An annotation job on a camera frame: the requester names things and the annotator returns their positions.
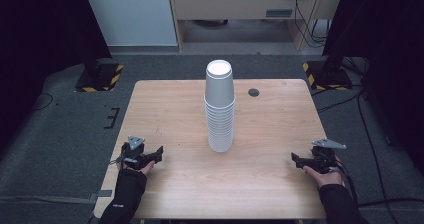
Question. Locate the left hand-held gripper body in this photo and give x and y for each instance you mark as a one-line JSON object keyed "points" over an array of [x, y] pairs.
{"points": [[134, 150]]}

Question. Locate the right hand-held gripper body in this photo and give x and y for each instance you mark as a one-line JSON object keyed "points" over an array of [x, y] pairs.
{"points": [[325, 157]]}

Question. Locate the stack of white paper cups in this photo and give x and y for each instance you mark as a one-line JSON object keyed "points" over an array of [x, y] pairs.
{"points": [[219, 117]]}

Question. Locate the person's left hand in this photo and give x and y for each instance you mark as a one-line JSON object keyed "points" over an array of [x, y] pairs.
{"points": [[148, 168]]}

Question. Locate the person's right hand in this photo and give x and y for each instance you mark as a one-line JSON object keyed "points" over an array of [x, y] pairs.
{"points": [[325, 178]]}

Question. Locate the grey tape strip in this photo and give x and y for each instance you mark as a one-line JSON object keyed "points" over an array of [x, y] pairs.
{"points": [[104, 193]]}

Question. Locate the striped-edge black stand base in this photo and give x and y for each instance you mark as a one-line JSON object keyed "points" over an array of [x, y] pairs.
{"points": [[328, 75], [100, 78]]}

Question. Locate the dark round table grommet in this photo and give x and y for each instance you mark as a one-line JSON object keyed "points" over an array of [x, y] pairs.
{"points": [[253, 92]]}

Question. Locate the black curtain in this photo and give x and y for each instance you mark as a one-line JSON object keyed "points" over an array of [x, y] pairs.
{"points": [[386, 50], [43, 44]]}

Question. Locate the white cabinet panel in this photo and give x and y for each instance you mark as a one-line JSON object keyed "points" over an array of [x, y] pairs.
{"points": [[130, 14]]}

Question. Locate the grey label on desk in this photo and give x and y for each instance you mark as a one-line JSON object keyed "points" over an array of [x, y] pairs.
{"points": [[279, 13]]}

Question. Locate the light wooden desk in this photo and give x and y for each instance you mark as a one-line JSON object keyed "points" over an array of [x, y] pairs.
{"points": [[233, 2]]}

